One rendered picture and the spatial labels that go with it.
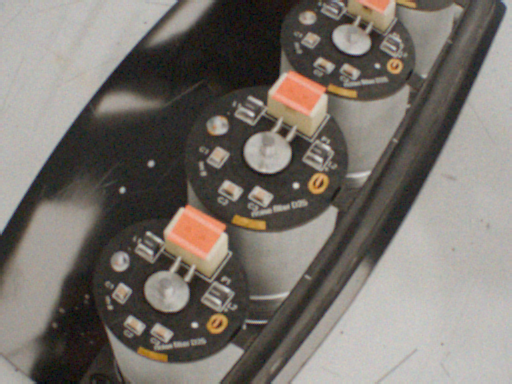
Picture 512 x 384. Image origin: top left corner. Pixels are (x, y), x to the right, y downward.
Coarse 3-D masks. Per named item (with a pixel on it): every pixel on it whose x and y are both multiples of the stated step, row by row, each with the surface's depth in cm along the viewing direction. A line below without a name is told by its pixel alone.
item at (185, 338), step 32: (160, 224) 19; (128, 256) 19; (160, 256) 19; (224, 256) 19; (96, 288) 19; (128, 288) 19; (192, 288) 19; (224, 288) 19; (128, 320) 19; (160, 320) 19; (192, 320) 19; (160, 352) 18; (192, 352) 18
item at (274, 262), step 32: (256, 160) 20; (288, 160) 20; (192, 192) 20; (224, 224) 20; (320, 224) 20; (256, 256) 20; (288, 256) 21; (256, 288) 22; (288, 288) 22; (256, 320) 23
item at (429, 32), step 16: (400, 16) 22; (416, 16) 22; (432, 16) 22; (448, 16) 22; (416, 32) 23; (432, 32) 23; (448, 32) 23; (416, 48) 23; (432, 48) 23; (416, 64) 24; (432, 64) 24
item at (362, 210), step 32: (480, 0) 22; (448, 64) 21; (416, 96) 21; (416, 128) 20; (384, 160) 20; (384, 192) 20; (352, 224) 19; (320, 256) 19; (352, 256) 19; (320, 288) 19; (288, 320) 19; (256, 352) 18
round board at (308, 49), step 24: (312, 0) 22; (336, 0) 21; (288, 24) 21; (312, 24) 21; (336, 24) 21; (360, 24) 21; (288, 48) 21; (312, 48) 21; (384, 48) 21; (408, 48) 21; (312, 72) 21; (336, 72) 21; (360, 72) 21; (384, 72) 21; (408, 72) 21; (336, 96) 21; (360, 96) 21; (384, 96) 21
